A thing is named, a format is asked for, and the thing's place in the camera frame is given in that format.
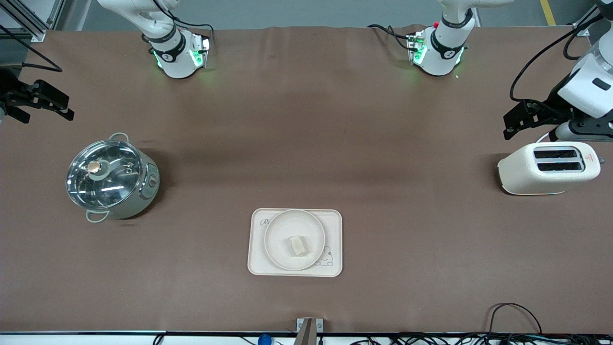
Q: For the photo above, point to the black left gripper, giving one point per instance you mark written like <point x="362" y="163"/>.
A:
<point x="549" y="109"/>

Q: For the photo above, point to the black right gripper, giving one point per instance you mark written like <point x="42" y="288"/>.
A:
<point x="13" y="94"/>

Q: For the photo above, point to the white steamed bun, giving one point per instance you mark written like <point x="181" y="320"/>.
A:
<point x="298" y="245"/>

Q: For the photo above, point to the white round plate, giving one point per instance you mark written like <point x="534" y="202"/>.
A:
<point x="287" y="225"/>

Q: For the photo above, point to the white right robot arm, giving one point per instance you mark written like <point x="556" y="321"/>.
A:
<point x="167" y="45"/>

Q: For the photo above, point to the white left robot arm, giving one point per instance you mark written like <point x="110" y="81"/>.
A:
<point x="443" y="48"/>

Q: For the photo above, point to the cream rabbit print tray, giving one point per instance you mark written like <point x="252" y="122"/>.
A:
<point x="330" y="225"/>

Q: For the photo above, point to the cream two-slot toaster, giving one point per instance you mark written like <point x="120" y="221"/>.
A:
<point x="541" y="179"/>

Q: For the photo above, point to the glass pot lid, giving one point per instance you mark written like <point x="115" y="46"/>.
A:
<point x="103" y="175"/>

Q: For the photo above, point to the steel cooking pot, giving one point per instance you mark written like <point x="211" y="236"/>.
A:
<point x="146" y="184"/>

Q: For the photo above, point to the brown table cover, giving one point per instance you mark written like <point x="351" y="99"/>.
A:
<point x="306" y="120"/>

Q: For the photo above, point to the blue round cap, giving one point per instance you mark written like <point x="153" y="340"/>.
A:
<point x="264" y="339"/>

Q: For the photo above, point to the aluminium frame profile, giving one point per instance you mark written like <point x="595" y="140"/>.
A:
<point x="28" y="21"/>

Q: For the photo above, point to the grey metal camera bracket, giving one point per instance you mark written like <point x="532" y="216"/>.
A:
<point x="309" y="330"/>

